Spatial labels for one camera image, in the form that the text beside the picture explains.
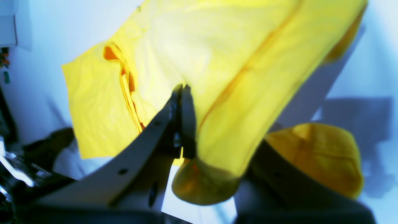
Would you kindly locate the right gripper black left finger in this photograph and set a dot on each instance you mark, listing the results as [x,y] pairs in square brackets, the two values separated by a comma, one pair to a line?
[137,177]

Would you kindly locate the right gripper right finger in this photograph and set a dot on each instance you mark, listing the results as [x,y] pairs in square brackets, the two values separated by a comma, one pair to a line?
[274,188]

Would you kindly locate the orange T-shirt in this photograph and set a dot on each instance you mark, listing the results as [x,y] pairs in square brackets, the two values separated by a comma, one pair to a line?
[244,60]

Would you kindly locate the grey partition right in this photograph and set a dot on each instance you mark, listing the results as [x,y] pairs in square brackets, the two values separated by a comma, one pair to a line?
[8,35]

